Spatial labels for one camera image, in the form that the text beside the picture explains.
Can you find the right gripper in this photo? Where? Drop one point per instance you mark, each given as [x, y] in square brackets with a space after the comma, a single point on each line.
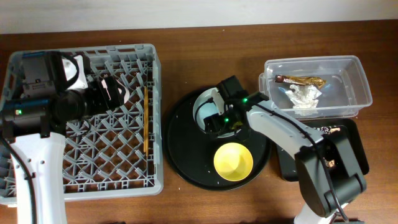
[213, 123]

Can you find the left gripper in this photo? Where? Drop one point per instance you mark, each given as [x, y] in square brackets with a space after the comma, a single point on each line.
[106, 94]

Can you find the pink cup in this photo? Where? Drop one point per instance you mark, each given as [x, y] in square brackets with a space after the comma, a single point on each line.
[117, 94]

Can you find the grey round plate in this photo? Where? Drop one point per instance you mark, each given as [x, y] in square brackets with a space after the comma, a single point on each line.
[205, 107]

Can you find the yellow bowl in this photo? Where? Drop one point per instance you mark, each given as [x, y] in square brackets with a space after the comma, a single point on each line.
[233, 162]

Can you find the wooden chopstick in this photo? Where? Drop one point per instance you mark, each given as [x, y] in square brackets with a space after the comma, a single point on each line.
[146, 119]
[145, 88]

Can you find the white napkin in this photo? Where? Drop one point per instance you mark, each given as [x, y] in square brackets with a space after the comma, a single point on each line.
[303, 97]

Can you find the gold brown snack wrapper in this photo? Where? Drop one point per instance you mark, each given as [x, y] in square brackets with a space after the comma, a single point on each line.
[317, 81]

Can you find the food scraps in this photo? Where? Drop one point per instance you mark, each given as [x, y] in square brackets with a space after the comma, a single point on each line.
[329, 130]

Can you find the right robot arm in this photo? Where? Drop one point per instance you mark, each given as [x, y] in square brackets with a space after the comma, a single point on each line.
[326, 192]

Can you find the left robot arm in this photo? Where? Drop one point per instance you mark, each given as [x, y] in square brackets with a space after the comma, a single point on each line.
[33, 127]

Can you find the grey dishwasher rack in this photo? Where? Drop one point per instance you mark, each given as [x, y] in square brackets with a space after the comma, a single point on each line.
[104, 154]

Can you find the round black tray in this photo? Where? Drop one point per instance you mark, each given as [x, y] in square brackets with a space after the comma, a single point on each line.
[190, 152]

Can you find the black rectangular tray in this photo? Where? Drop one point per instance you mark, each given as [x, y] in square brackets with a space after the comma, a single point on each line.
[348, 127]

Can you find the clear plastic bin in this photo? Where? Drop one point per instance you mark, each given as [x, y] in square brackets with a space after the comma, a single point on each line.
[345, 92]

